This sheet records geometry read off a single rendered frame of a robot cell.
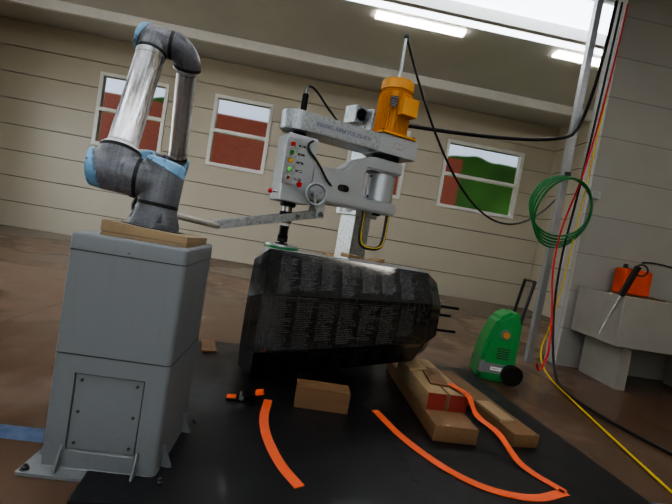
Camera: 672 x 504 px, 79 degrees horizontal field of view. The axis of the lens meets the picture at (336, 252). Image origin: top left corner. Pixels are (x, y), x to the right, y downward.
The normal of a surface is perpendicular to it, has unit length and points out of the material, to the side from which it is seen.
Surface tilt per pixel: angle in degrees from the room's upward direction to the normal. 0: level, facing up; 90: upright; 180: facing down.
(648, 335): 90
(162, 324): 90
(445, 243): 90
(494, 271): 90
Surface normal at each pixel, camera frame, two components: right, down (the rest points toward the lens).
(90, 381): 0.07, 0.07
